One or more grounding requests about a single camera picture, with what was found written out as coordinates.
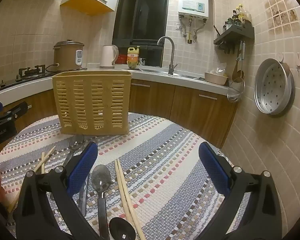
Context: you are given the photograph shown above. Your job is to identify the water heater pipes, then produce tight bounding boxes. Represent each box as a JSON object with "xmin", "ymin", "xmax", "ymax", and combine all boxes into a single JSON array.
[{"xmin": 179, "ymin": 15, "xmax": 208, "ymax": 43}]

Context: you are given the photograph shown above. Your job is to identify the aluminium steamer tray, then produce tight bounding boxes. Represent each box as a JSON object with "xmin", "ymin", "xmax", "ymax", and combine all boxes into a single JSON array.
[{"xmin": 254, "ymin": 58, "xmax": 295, "ymax": 117}]

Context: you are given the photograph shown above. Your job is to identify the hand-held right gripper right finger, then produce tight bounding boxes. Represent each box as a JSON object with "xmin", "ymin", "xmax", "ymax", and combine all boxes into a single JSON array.
[{"xmin": 198, "ymin": 141, "xmax": 283, "ymax": 240}]

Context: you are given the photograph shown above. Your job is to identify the wooden base cabinets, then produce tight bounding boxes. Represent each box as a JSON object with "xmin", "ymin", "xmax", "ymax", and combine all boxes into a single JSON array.
[{"xmin": 5, "ymin": 79, "xmax": 238, "ymax": 148}]

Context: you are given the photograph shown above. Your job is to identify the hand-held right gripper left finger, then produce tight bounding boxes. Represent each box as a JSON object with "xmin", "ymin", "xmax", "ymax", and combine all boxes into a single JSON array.
[{"xmin": 13, "ymin": 141, "xmax": 100, "ymax": 240}]

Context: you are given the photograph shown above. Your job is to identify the black gas stove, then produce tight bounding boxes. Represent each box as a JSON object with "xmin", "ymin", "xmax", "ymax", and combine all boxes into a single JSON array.
[{"xmin": 0, "ymin": 64, "xmax": 53, "ymax": 90}]

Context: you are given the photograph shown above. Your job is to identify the striped woven table mat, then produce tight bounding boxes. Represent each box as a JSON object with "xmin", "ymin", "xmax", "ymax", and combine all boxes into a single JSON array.
[{"xmin": 0, "ymin": 112, "xmax": 250, "ymax": 240}]

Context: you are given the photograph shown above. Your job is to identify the yellow plastic utensil basket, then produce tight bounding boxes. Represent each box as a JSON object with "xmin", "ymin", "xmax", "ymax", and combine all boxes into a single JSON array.
[{"xmin": 52, "ymin": 70, "xmax": 132, "ymax": 136}]

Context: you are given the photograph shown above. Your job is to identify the black spoon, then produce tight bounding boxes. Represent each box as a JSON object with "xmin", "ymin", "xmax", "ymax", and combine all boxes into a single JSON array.
[{"xmin": 109, "ymin": 217, "xmax": 137, "ymax": 240}]

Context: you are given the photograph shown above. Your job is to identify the clear plastic bag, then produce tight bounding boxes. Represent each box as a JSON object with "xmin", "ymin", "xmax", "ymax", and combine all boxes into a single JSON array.
[{"xmin": 210, "ymin": 64, "xmax": 228, "ymax": 77}]

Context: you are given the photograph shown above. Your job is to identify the wooden ladle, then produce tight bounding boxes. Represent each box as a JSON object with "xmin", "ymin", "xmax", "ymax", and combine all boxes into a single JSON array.
[{"xmin": 232, "ymin": 42, "xmax": 245, "ymax": 83}]

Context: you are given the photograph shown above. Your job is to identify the brown rice cooker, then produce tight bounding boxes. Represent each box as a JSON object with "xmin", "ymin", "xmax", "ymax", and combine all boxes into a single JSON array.
[{"xmin": 53, "ymin": 39, "xmax": 85, "ymax": 72}]

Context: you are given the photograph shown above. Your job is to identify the dark window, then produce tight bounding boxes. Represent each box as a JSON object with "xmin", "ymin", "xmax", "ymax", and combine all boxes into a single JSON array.
[{"xmin": 112, "ymin": 0, "xmax": 171, "ymax": 67}]

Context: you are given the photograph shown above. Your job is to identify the yellow dish soap bottle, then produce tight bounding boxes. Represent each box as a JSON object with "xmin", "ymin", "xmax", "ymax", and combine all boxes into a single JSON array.
[{"xmin": 126, "ymin": 46, "xmax": 140, "ymax": 68}]

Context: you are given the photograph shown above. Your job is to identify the beige bowl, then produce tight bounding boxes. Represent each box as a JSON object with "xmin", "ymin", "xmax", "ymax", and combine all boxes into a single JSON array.
[{"xmin": 204, "ymin": 72, "xmax": 228, "ymax": 85}]

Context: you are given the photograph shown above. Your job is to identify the steel spoon with dark handle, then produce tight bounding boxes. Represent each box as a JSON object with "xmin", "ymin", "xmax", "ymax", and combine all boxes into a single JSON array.
[{"xmin": 91, "ymin": 164, "xmax": 112, "ymax": 239}]

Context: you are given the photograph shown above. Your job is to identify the steel sink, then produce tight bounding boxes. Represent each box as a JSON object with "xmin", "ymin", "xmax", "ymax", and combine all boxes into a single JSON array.
[{"xmin": 122, "ymin": 67, "xmax": 203, "ymax": 79}]

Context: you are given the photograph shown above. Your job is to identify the steel kitchen faucet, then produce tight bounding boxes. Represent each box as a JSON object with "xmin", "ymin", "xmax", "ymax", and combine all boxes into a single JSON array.
[{"xmin": 157, "ymin": 36, "xmax": 178, "ymax": 75}]

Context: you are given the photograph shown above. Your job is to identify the dark sauce bottle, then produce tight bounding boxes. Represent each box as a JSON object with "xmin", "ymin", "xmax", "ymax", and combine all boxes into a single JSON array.
[{"xmin": 232, "ymin": 9, "xmax": 242, "ymax": 28}]

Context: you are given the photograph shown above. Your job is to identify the yellow cooking oil bottle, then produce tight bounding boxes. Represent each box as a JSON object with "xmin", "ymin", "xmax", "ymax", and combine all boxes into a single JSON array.
[{"xmin": 239, "ymin": 4, "xmax": 252, "ymax": 28}]

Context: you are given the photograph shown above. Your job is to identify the black wall spice rack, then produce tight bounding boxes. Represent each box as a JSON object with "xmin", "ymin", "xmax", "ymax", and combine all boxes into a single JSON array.
[{"xmin": 213, "ymin": 25, "xmax": 255, "ymax": 47}]

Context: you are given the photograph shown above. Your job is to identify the steel strainer ladle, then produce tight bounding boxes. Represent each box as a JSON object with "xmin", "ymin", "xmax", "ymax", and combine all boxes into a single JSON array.
[{"xmin": 227, "ymin": 42, "xmax": 246, "ymax": 103}]

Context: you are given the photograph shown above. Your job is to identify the white kitchen countertop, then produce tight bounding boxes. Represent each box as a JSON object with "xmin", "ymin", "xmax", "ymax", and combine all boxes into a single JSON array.
[{"xmin": 0, "ymin": 65, "xmax": 232, "ymax": 108}]

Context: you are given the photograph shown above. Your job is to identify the white electric kettle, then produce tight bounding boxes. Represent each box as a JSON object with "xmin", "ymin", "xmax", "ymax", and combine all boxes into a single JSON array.
[{"xmin": 99, "ymin": 45, "xmax": 119, "ymax": 69}]

